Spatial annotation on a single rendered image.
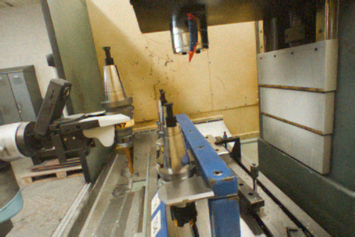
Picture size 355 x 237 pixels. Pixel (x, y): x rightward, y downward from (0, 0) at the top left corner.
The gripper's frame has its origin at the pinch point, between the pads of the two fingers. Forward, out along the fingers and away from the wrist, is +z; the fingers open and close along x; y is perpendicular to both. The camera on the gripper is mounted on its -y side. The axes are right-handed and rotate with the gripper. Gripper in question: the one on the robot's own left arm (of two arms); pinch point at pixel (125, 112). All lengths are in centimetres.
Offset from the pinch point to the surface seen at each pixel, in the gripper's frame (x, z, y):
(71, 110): -72, -41, 6
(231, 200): 18.4, 14.8, 11.4
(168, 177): 14.0, 6.7, 8.5
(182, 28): -40, 21, -22
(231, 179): 18.4, 15.1, 8.2
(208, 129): -138, 49, 52
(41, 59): -477, -249, -80
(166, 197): 18.7, 6.2, 8.8
